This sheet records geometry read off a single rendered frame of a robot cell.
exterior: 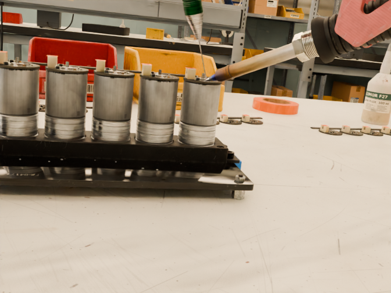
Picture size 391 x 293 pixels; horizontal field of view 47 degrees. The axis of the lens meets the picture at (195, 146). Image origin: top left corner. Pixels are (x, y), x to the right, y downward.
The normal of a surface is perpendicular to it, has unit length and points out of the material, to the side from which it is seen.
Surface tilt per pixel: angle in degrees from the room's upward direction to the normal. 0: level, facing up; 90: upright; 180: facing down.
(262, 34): 90
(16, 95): 90
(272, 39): 90
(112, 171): 0
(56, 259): 0
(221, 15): 90
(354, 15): 98
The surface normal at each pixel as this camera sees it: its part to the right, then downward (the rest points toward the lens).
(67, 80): 0.26, 0.27
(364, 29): -0.61, 0.28
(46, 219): 0.11, -0.96
